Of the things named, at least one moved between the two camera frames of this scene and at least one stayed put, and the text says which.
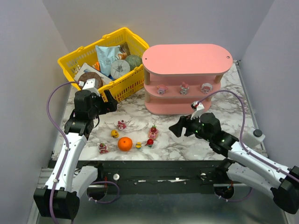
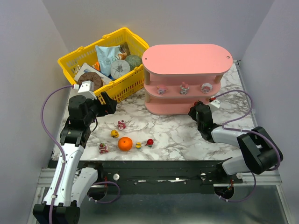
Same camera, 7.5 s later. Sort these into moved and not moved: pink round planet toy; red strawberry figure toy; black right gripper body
Moved: black right gripper body
Not moved: pink round planet toy; red strawberry figure toy
